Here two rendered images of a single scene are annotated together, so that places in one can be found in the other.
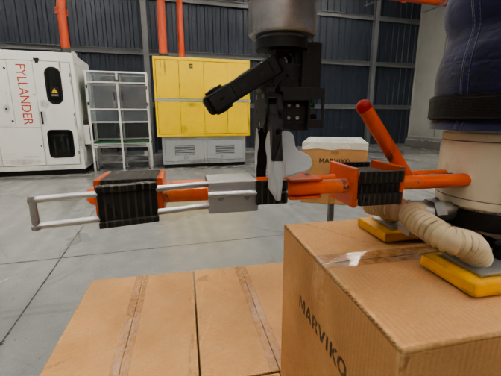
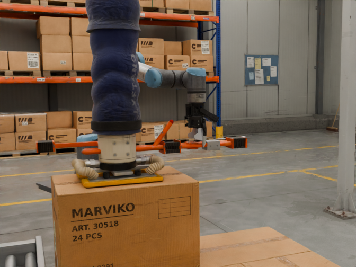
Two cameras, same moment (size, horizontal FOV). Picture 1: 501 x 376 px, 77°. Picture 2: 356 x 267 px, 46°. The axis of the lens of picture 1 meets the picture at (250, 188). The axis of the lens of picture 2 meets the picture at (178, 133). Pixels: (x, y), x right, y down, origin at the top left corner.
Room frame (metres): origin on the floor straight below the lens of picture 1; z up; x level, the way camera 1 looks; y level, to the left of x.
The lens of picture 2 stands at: (2.45, -0.43, 1.35)
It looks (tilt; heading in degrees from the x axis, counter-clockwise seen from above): 6 degrees down; 172
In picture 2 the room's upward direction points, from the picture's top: 1 degrees counter-clockwise
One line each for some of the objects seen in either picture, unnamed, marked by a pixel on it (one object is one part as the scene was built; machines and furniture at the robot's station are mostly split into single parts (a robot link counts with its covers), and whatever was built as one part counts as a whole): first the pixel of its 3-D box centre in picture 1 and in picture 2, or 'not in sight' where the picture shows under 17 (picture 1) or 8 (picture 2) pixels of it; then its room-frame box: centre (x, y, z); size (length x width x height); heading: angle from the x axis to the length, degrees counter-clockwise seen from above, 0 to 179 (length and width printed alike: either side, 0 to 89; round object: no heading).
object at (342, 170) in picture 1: (364, 181); (169, 146); (0.49, -0.18, 1.08); 0.10 x 0.08 x 0.06; 12
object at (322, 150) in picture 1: (332, 167); not in sight; (2.28, -0.60, 0.82); 0.60 x 0.40 x 0.40; 165
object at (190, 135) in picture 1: (202, 114); not in sight; (8.02, 1.19, 1.24); 2.22 x 0.91 x 2.47; 106
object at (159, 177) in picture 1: (133, 192); (236, 142); (0.43, 0.16, 1.08); 0.08 x 0.07 x 0.05; 102
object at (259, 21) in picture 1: (281, 24); (196, 98); (0.46, -0.04, 1.30); 0.10 x 0.09 x 0.05; 11
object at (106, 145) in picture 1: (124, 154); not in sight; (7.34, 2.92, 0.32); 1.25 x 0.52 x 0.63; 106
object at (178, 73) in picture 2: not in sight; (181, 79); (0.36, -0.10, 1.39); 0.12 x 0.12 x 0.09; 25
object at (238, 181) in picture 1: (230, 192); (211, 144); (0.45, 0.03, 1.07); 0.07 x 0.07 x 0.04; 12
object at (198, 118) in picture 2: (285, 88); (195, 115); (0.46, -0.05, 1.22); 0.09 x 0.08 x 0.12; 101
